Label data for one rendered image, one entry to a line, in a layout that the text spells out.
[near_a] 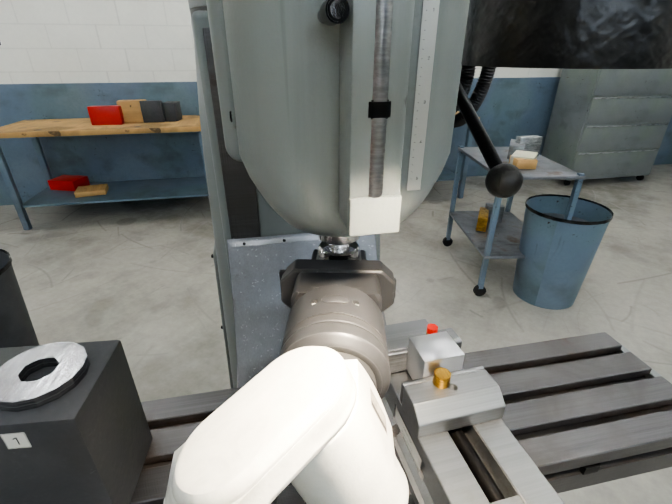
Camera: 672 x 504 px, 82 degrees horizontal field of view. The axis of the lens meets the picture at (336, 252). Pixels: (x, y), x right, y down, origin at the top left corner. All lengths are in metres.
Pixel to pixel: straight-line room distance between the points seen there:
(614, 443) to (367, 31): 0.65
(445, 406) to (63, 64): 4.71
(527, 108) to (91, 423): 5.58
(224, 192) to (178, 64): 3.88
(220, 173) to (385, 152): 0.54
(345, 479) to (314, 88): 0.25
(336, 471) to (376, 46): 0.25
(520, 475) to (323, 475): 0.35
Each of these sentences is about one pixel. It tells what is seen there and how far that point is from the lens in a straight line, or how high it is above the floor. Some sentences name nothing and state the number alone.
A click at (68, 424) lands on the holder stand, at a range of 0.49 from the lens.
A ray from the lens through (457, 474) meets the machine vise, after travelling 0.53.
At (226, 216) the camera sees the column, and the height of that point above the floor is 1.17.
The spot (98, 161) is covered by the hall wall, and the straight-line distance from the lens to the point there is 4.98.
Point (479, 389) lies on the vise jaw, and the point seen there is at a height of 1.07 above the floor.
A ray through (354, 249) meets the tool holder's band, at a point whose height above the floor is 1.27.
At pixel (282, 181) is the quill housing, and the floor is 1.37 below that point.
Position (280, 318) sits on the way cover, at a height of 0.97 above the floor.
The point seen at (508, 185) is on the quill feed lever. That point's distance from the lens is 0.35.
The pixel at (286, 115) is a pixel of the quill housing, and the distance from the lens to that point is 0.30.
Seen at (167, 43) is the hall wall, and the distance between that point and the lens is 4.65.
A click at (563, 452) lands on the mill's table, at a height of 0.96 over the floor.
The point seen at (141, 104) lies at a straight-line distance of 4.21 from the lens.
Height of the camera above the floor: 1.46
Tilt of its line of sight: 27 degrees down
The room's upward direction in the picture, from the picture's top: straight up
